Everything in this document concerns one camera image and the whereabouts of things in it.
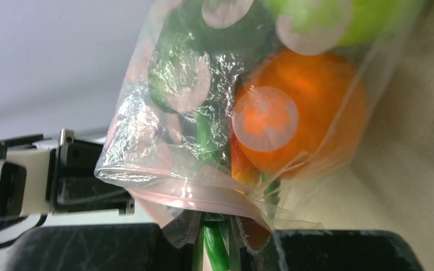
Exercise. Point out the small orange fake fruit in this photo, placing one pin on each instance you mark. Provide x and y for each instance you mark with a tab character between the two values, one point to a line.
242	170

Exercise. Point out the green fake bean pod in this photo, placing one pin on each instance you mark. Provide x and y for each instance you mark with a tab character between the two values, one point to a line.
213	172

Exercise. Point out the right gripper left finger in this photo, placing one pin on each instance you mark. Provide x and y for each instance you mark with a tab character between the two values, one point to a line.
144	246

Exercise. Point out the dark purple fake grapes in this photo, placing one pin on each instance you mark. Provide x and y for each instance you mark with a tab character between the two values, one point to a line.
203	47

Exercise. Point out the green fake apple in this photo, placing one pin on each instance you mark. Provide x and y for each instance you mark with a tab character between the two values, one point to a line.
313	27

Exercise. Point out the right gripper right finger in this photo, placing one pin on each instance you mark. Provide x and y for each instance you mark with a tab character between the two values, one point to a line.
319	249

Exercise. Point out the clear zip top bag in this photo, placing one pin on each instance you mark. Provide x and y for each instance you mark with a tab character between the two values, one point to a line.
151	153

